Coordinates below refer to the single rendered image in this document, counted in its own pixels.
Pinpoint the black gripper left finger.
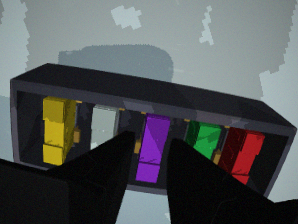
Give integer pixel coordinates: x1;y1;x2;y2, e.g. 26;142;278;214
0;131;136;224

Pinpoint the violet fuse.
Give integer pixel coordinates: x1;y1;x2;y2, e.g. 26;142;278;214
136;113;172;183

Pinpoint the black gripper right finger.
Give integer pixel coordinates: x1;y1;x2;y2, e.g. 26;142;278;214
166;139;298;224

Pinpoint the green fuse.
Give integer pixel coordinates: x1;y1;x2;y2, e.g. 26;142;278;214
185;120;222;160

